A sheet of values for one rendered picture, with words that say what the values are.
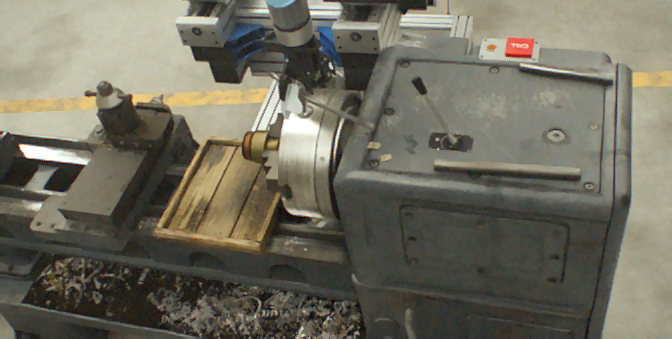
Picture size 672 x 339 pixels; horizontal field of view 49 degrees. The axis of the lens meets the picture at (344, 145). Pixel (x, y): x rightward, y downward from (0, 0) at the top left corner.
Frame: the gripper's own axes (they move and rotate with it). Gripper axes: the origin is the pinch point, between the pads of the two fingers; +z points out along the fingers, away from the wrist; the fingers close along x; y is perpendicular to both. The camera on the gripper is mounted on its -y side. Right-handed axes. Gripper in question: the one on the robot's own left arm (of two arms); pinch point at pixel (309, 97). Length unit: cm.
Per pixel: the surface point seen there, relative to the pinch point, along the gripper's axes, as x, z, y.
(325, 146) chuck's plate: -3.5, 9.0, 6.2
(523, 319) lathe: 6, 49, 53
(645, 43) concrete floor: 197, 149, -10
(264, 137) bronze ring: -6.7, 18.1, -14.6
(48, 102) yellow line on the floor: -13, 141, -227
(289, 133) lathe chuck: -6.3, 8.0, -2.5
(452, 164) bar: 5.3, 1.5, 35.4
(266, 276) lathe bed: -25, 56, -9
